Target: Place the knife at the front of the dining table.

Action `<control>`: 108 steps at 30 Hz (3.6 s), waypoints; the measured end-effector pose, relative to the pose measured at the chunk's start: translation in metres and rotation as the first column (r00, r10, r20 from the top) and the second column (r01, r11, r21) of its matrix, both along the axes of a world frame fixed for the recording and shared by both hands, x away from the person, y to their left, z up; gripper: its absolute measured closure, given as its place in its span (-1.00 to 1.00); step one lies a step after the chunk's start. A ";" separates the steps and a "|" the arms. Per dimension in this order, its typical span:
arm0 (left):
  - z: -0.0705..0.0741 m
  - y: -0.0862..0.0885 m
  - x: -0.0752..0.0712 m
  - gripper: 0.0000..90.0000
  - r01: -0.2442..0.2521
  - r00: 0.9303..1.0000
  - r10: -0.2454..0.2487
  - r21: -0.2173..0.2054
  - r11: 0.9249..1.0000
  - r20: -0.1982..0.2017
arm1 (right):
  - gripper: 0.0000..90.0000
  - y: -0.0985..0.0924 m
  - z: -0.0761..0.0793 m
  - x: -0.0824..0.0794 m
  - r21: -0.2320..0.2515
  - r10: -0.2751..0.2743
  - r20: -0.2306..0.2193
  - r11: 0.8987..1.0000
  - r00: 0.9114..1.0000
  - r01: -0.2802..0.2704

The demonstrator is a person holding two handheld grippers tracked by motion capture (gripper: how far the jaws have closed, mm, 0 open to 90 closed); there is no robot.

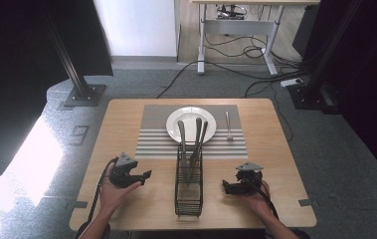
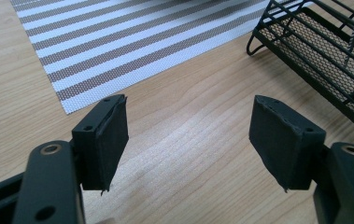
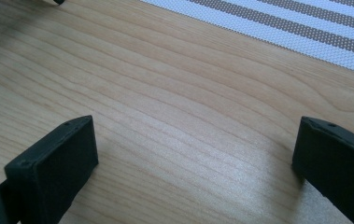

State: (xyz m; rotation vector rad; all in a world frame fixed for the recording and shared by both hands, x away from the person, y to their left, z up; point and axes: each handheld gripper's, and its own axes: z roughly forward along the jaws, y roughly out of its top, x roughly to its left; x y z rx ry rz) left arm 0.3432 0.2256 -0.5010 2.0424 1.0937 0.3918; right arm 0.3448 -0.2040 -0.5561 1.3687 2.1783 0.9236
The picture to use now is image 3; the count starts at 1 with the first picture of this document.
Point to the white and brown striped placemat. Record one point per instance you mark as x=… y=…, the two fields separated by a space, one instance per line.
x=290 y=21

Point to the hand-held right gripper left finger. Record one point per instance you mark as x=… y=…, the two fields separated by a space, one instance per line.
x=56 y=168

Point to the dark object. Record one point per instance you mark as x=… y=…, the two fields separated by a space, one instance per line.
x=59 y=1

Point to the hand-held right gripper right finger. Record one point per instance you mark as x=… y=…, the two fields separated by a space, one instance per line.
x=339 y=168

